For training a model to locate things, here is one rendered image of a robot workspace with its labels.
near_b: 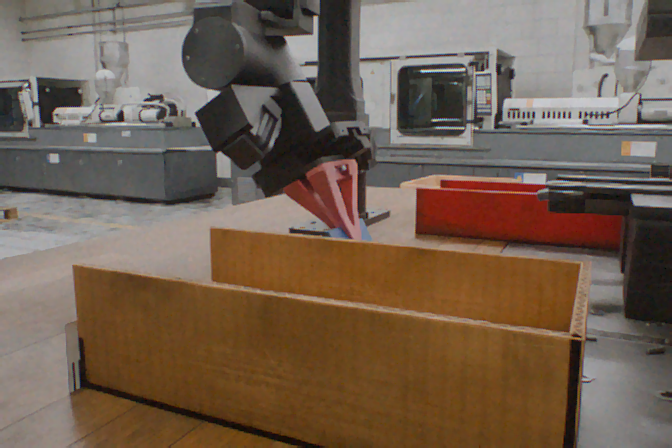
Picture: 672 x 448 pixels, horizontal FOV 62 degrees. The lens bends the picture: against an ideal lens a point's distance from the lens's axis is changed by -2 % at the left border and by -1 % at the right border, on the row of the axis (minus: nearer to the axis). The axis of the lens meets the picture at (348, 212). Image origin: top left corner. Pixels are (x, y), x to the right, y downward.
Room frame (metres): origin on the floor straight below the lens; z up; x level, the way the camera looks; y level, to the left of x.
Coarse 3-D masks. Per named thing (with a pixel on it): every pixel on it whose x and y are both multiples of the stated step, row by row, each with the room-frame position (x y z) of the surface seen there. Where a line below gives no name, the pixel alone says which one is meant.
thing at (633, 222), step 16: (624, 224) 0.52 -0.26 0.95; (640, 224) 0.39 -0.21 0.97; (656, 224) 0.39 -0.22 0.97; (624, 240) 0.52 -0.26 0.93; (640, 240) 0.39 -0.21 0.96; (656, 240) 0.39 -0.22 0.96; (624, 256) 0.52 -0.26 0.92; (640, 256) 0.39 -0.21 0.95; (656, 256) 0.39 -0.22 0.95; (624, 272) 0.45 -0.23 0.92; (640, 272) 0.39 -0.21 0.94; (656, 272) 0.39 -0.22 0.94; (624, 288) 0.43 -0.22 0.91; (640, 288) 0.39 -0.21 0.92; (656, 288) 0.39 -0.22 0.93; (624, 304) 0.41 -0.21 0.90; (640, 304) 0.39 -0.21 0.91; (656, 304) 0.39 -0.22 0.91; (656, 320) 0.39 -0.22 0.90
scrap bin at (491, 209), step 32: (416, 192) 0.71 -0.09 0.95; (448, 192) 0.70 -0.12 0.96; (480, 192) 0.68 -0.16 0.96; (512, 192) 0.66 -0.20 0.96; (416, 224) 0.71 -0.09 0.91; (448, 224) 0.69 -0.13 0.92; (480, 224) 0.68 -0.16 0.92; (512, 224) 0.66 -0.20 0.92; (544, 224) 0.65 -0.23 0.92; (576, 224) 0.63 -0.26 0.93; (608, 224) 0.62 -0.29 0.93
